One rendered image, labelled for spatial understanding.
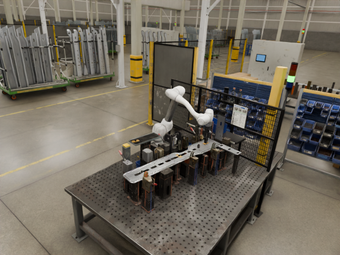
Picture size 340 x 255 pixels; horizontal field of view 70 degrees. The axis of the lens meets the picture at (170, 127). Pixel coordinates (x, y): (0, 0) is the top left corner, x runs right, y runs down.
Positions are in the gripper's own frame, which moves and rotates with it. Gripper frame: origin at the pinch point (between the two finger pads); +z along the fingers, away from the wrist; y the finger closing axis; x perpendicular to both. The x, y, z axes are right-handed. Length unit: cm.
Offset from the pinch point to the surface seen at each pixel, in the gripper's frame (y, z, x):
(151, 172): 6, 6, -93
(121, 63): -637, 16, 285
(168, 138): -20, -9, -46
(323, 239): 141, 106, 76
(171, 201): 26, 36, -82
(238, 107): 6, -36, 53
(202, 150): 7.9, 5.9, -16.0
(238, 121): 10, -16, 53
